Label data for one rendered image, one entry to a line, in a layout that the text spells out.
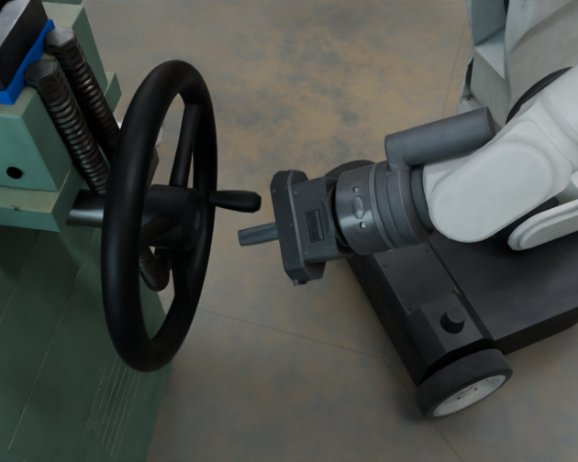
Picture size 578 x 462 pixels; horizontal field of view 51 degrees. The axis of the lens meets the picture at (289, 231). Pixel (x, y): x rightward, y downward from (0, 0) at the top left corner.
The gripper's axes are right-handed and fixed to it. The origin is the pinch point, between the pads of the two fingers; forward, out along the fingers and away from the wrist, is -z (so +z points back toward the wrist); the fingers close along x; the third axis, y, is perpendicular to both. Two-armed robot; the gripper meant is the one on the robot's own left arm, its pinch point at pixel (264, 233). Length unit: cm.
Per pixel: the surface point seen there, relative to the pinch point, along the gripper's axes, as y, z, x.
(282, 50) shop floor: -114, -51, 70
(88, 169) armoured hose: 19.3, -5.3, 7.0
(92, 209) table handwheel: 17.3, -7.6, 3.9
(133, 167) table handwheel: 25.0, 5.0, 4.1
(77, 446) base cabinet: -2.5, -37.9, -23.4
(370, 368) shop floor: -68, -20, -27
